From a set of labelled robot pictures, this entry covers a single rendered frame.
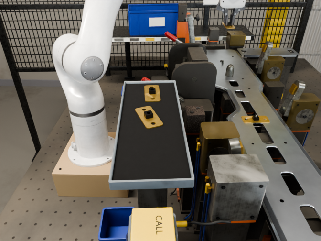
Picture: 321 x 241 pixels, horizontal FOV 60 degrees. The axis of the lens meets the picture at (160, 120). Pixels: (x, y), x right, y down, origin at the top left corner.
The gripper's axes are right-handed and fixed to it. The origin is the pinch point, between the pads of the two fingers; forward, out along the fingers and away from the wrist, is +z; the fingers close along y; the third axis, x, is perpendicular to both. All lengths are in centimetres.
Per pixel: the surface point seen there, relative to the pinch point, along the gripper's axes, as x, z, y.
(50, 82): 181, 115, -151
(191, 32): -2.2, 4.4, -16.1
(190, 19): -2.2, -0.9, -16.6
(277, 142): -59, 19, 2
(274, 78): -9.1, 23.0, 21.5
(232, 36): 22.9, 14.1, 9.6
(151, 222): -96, 3, -34
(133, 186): -88, 3, -37
